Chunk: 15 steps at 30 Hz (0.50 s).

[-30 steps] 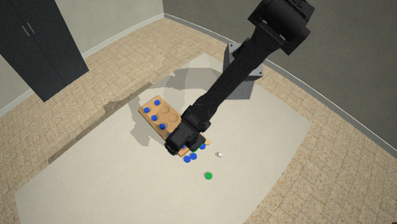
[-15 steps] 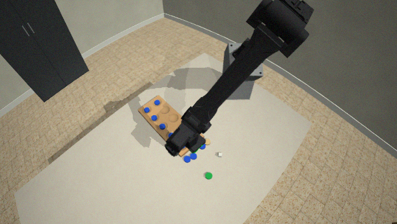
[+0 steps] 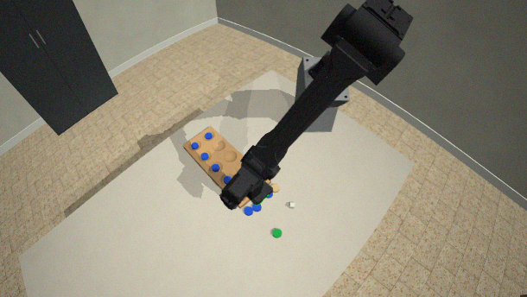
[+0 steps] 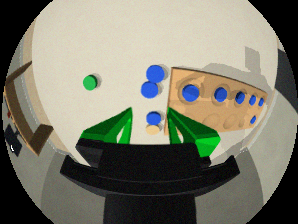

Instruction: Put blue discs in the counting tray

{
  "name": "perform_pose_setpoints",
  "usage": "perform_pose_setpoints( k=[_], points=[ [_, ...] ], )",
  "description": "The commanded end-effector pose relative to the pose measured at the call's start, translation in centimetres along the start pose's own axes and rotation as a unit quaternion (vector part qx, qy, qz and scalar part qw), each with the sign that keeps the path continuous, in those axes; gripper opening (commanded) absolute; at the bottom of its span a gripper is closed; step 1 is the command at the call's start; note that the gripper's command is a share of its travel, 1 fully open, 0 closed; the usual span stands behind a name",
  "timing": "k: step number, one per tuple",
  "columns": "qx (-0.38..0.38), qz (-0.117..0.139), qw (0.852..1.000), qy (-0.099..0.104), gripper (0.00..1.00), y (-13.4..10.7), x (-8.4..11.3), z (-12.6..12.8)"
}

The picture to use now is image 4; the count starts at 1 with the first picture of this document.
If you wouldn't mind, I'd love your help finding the tan tray with round pockets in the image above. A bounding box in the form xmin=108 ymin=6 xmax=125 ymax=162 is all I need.
xmin=164 ymin=67 xmax=268 ymax=135

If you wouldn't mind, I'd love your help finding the blue disc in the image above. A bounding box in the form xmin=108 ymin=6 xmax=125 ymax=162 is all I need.
xmin=235 ymin=91 xmax=245 ymax=104
xmin=249 ymin=95 xmax=256 ymax=106
xmin=146 ymin=65 xmax=165 ymax=83
xmin=141 ymin=81 xmax=158 ymax=98
xmin=146 ymin=111 xmax=161 ymax=125
xmin=258 ymin=97 xmax=264 ymax=107
xmin=182 ymin=84 xmax=199 ymax=102
xmin=214 ymin=87 xmax=227 ymax=102
xmin=250 ymin=116 xmax=256 ymax=124

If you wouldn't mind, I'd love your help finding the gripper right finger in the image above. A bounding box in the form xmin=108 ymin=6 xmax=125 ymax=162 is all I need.
xmin=167 ymin=107 xmax=221 ymax=158

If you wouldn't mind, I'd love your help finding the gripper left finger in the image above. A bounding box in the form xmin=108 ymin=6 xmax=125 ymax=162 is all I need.
xmin=80 ymin=107 xmax=133 ymax=143

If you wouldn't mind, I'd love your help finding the tan disc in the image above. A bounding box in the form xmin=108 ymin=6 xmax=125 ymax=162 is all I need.
xmin=146 ymin=124 xmax=159 ymax=135

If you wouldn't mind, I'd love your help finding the green disc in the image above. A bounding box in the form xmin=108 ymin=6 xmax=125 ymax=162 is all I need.
xmin=83 ymin=75 xmax=98 ymax=91

